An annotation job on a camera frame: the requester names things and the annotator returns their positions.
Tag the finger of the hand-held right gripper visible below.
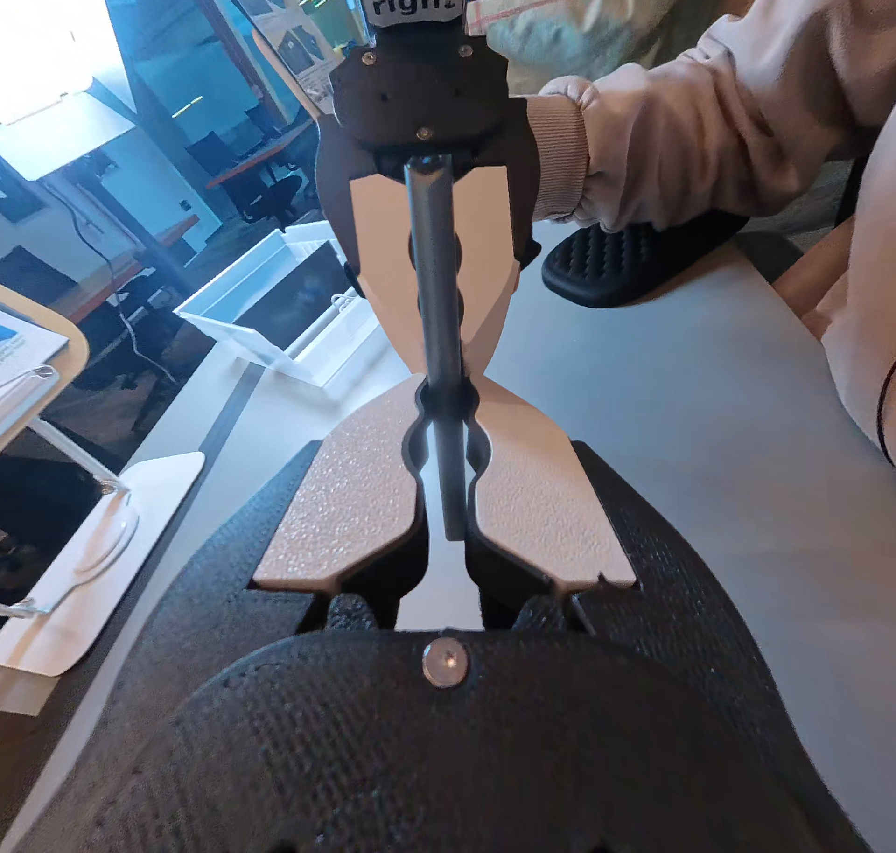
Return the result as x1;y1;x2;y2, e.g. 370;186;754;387
454;162;522;378
348;169;429;379

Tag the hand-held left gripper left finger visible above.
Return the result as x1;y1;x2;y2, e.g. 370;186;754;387
251;374;431;631

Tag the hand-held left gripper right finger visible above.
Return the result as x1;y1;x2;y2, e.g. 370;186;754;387
462;376;638;630

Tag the slim grey usb hub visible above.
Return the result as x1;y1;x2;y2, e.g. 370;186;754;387
405;153;469;542

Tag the person's right forearm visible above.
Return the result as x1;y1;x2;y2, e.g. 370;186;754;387
525;0;896;236

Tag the black flat panel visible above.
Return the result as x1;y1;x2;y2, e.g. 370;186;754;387
238;240;351;350

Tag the black office chair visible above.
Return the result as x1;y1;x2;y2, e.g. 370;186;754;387
185;131;303;224

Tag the black wrist rest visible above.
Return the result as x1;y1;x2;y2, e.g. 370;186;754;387
542;209;750;309

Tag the wooden top office desk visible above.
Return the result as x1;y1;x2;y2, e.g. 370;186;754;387
206;118;316;189
63;212;200;322

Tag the pale fabric bundle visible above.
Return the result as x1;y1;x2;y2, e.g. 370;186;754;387
468;0;732;84

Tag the white lamp base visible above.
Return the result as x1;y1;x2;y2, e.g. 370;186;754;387
0;415;205;677

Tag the printed paper sheet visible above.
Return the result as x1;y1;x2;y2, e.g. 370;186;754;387
0;307;71;420

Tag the person's beige clothing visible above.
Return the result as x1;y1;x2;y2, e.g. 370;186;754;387
770;142;896;472

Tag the wall poster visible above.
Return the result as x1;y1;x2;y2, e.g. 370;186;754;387
203;0;351;98

